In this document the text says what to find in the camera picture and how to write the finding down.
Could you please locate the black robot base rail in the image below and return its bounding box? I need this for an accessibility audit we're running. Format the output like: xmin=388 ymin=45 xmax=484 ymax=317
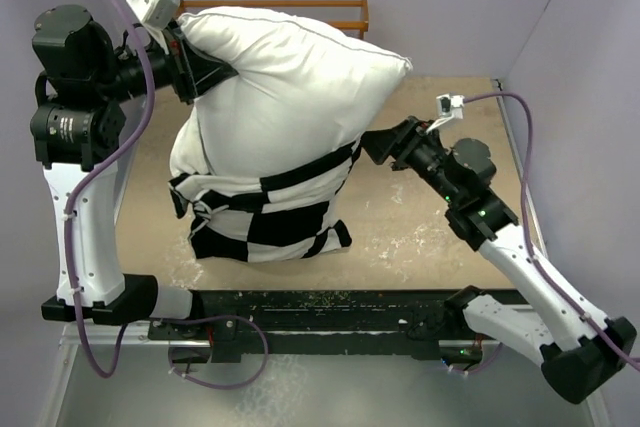
xmin=149 ymin=290 xmax=492 ymax=369

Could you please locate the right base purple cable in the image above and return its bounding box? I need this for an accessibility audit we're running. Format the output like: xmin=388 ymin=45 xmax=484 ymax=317
xmin=447 ymin=331 xmax=504 ymax=379

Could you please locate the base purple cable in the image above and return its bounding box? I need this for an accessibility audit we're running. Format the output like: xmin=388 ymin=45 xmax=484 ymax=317
xmin=447 ymin=331 xmax=504 ymax=379
xmin=168 ymin=315 xmax=271 ymax=389

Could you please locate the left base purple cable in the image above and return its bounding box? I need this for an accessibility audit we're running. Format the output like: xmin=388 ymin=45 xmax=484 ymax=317
xmin=168 ymin=315 xmax=271 ymax=389

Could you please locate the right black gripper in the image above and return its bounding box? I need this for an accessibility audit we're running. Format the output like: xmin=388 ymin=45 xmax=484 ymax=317
xmin=355 ymin=116 xmax=462 ymax=205

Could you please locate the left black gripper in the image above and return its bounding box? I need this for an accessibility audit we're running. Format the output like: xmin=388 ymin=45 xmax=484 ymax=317
xmin=90 ymin=14 xmax=238 ymax=105

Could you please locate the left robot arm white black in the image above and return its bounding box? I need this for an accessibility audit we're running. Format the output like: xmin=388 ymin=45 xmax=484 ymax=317
xmin=30 ymin=5 xmax=234 ymax=339

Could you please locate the black white checkered pillowcase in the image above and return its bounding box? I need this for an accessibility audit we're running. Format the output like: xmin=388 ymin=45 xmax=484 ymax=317
xmin=168 ymin=117 xmax=361 ymax=263

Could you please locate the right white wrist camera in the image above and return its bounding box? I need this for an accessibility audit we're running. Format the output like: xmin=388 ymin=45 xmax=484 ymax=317
xmin=426 ymin=93 xmax=464 ymax=134

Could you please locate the white pillow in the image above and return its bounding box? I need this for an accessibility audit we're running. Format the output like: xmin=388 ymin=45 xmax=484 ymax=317
xmin=169 ymin=7 xmax=413 ymax=177

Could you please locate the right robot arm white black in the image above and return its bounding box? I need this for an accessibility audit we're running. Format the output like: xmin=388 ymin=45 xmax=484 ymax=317
xmin=361 ymin=117 xmax=637 ymax=404

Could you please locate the wooden shelf rack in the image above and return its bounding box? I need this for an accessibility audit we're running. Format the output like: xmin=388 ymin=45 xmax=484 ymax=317
xmin=177 ymin=0 xmax=370 ymax=39

